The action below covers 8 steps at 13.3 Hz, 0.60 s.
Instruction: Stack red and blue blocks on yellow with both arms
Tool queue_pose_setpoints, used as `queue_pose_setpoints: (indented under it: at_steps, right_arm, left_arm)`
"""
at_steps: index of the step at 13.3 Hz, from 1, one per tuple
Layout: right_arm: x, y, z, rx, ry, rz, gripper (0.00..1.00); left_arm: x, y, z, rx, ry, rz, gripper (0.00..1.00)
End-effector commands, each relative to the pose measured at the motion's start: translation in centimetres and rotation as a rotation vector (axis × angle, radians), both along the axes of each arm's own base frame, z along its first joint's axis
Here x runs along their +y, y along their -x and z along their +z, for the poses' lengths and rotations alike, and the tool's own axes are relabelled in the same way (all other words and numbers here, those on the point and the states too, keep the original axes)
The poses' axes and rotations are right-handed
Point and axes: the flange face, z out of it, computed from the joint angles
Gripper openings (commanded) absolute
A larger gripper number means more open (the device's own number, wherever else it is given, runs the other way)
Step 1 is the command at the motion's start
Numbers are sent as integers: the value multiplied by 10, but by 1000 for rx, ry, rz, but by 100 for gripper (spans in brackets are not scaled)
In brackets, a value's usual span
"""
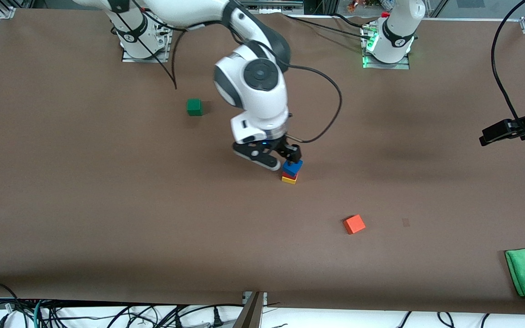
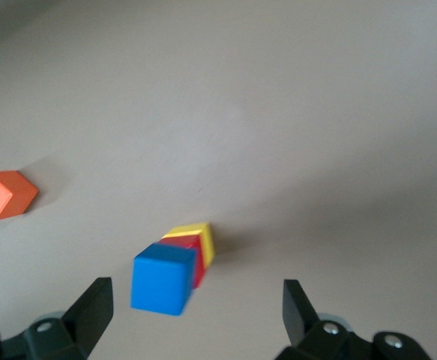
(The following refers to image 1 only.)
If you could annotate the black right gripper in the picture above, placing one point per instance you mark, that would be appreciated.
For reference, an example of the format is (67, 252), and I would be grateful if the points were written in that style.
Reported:
(282, 147)

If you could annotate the blue wooden block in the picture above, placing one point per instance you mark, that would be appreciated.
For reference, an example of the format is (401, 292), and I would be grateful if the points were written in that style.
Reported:
(292, 168)

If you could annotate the red wooden block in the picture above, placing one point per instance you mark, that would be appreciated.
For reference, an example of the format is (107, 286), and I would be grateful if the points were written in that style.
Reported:
(286, 175)

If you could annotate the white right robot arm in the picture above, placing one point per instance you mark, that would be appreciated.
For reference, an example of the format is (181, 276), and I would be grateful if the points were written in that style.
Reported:
(262, 95)

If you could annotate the yellow wooden block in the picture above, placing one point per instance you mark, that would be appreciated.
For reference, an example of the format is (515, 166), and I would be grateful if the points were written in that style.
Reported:
(289, 180)

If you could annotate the green wooden block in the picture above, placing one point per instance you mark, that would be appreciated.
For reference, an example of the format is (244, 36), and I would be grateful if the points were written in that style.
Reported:
(194, 107)

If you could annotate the orange wooden block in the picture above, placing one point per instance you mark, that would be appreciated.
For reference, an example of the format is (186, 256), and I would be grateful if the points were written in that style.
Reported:
(354, 224)

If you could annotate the black power plug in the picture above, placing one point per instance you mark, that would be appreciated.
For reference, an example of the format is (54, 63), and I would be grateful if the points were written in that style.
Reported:
(217, 319)

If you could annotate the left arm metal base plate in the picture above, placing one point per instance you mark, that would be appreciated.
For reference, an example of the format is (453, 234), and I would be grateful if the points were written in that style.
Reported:
(385, 65)

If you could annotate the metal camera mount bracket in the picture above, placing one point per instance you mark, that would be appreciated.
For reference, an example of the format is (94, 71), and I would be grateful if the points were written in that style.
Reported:
(251, 312)

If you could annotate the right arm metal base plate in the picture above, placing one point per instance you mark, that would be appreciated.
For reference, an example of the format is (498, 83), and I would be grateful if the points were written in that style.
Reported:
(146, 58)

